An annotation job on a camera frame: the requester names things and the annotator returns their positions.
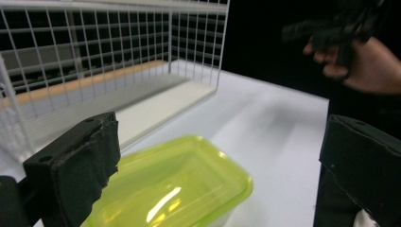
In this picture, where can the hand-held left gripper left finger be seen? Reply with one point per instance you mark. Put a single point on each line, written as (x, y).
(75, 170)

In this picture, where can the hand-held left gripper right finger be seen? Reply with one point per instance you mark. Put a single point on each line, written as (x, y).
(362, 160)

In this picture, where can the green lidded plastic container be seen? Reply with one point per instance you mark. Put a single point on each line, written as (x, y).
(176, 186)

